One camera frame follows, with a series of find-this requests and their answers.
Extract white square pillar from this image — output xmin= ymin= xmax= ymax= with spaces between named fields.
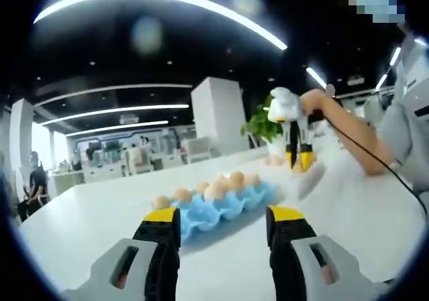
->
xmin=190 ymin=76 xmax=251 ymax=156
xmin=8 ymin=99 xmax=34 ymax=178

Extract white table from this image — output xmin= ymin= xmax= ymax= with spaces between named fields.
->
xmin=16 ymin=143 xmax=426 ymax=301

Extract person's right hand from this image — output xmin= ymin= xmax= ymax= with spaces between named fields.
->
xmin=299 ymin=91 xmax=332 ymax=120

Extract beige backed office chair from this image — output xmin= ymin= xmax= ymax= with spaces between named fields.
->
xmin=125 ymin=145 xmax=155 ymax=176

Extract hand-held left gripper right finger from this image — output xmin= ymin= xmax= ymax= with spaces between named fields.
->
xmin=265 ymin=204 xmax=391 ymax=301

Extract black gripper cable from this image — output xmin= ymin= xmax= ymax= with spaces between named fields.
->
xmin=311 ymin=111 xmax=429 ymax=217

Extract blue egg tray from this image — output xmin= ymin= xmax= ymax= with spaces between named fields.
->
xmin=167 ymin=180 xmax=279 ymax=245

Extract long ceiling light strip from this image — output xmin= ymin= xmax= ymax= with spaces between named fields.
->
xmin=40 ymin=103 xmax=190 ymax=127
xmin=65 ymin=119 xmax=169 ymax=137
xmin=375 ymin=46 xmax=402 ymax=91
xmin=305 ymin=66 xmax=328 ymax=89
xmin=32 ymin=0 xmax=288 ymax=51

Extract clear plastic egg container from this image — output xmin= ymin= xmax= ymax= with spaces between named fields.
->
xmin=257 ymin=156 xmax=328 ymax=201

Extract green potted plant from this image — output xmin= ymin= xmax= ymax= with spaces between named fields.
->
xmin=241 ymin=95 xmax=290 ymax=158

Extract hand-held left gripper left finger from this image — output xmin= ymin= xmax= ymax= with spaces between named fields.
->
xmin=63 ymin=206 xmax=182 ymax=301

